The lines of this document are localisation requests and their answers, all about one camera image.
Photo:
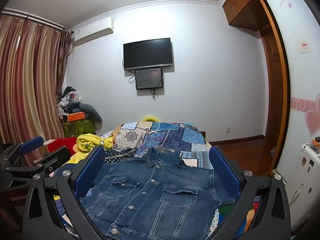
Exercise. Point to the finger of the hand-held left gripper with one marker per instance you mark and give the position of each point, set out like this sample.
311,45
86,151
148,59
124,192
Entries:
31,145
58,156

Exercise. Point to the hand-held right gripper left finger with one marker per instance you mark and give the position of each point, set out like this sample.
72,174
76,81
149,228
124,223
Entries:
90,170

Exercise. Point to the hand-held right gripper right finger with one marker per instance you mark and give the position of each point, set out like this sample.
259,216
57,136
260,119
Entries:
223,172

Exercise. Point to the pile of clothes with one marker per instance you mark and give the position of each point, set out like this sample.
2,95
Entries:
68,102

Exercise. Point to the red plush cloth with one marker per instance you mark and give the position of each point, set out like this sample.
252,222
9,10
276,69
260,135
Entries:
60,143

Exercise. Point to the yellow duck print blanket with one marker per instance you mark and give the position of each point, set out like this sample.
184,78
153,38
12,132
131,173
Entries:
87,142

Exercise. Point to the green patterned cloth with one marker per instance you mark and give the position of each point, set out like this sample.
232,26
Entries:
78,128

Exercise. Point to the orange box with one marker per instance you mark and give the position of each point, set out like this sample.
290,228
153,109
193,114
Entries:
76,116

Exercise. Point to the patchwork quilt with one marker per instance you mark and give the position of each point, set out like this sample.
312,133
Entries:
175,140

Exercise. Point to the striped brown curtain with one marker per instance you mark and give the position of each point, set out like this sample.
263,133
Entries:
27,85

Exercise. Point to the yellow fluffy item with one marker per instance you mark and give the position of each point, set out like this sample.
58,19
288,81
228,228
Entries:
150,119

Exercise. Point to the pink heart sticker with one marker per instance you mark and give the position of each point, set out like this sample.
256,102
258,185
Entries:
313,121

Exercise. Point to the white sliding wardrobe door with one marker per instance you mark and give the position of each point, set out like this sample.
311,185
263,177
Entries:
300,80

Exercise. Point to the white air conditioner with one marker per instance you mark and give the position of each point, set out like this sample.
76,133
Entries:
93,30

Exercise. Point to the white paper note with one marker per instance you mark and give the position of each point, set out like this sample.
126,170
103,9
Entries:
303,46

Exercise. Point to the wooden overhead cabinet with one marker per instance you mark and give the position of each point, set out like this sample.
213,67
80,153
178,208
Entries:
243,7

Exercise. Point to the white wall socket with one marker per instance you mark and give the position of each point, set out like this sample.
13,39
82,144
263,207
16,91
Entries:
227,129

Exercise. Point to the small black wall monitor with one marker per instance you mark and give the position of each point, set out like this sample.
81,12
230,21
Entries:
148,78

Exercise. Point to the white curtain rail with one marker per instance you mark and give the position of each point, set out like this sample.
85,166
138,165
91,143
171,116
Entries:
32,17

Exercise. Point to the black wall television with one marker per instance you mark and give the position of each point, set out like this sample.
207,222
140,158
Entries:
148,54

